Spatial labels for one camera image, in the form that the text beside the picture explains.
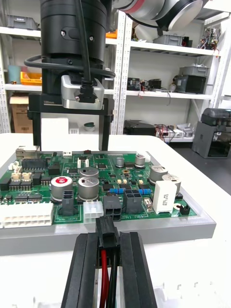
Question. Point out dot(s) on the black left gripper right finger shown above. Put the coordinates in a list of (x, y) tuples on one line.
[(134, 269)]

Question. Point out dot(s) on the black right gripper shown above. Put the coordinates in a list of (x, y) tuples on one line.
[(50, 106)]

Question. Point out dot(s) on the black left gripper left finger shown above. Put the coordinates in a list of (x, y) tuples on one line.
[(81, 269)]

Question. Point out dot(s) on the silver and black right arm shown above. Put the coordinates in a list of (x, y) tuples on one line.
[(60, 19)]

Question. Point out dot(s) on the white shelf with yellow bin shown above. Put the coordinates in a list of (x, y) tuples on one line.
[(29, 79)]

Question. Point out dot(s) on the dark grey printer cabinet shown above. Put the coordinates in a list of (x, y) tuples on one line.
[(211, 139)]

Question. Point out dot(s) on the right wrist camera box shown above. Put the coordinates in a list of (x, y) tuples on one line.
[(72, 96)]

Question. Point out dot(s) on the green circuit board grey frame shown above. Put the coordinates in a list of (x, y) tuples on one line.
[(115, 178)]

